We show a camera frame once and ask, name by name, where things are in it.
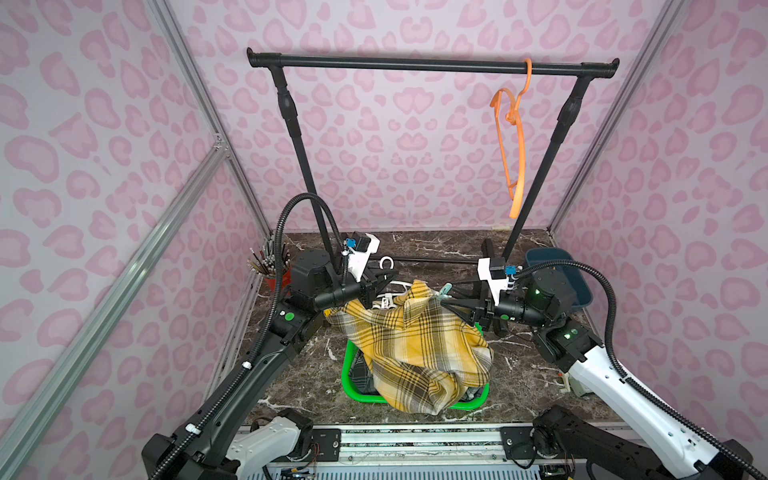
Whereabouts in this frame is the white plastic hanger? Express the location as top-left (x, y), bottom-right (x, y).
top-left (368, 254), bottom-right (415, 310)

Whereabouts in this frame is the yellow plaid shirt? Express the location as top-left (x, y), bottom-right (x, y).
top-left (326, 280), bottom-right (493, 415)

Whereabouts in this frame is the orange plastic hanger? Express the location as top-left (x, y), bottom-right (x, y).
top-left (488, 58), bottom-right (534, 220)

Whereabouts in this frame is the grey plaid shirt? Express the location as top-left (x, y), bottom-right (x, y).
top-left (348, 351), bottom-right (378, 395)

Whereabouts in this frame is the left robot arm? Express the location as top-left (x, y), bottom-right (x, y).
top-left (141, 233), bottom-right (396, 479)

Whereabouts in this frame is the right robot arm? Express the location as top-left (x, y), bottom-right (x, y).
top-left (440, 258), bottom-right (764, 479)

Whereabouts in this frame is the dark teal plastic bin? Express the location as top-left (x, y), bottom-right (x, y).
top-left (524, 247), bottom-right (593, 310)

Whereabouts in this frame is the red pen cup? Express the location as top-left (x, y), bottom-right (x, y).
top-left (248, 240), bottom-right (291, 290)

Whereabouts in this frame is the beige power adapter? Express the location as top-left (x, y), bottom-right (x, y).
top-left (560, 373), bottom-right (593, 397)

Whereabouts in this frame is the green plastic basket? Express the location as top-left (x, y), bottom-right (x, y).
top-left (347, 321), bottom-right (493, 415)

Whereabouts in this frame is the black clothes rack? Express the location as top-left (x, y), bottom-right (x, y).
top-left (246, 47), bottom-right (620, 259)

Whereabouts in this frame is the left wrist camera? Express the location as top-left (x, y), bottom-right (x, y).
top-left (345, 232), bottom-right (380, 282)

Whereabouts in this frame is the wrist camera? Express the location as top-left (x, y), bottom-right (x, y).
top-left (477, 257), bottom-right (518, 305)
top-left (345, 232), bottom-right (380, 282)

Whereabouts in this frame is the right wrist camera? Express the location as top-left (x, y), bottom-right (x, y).
top-left (477, 257), bottom-right (518, 305)

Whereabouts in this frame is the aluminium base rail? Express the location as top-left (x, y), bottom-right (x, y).
top-left (227, 422), bottom-right (673, 480)

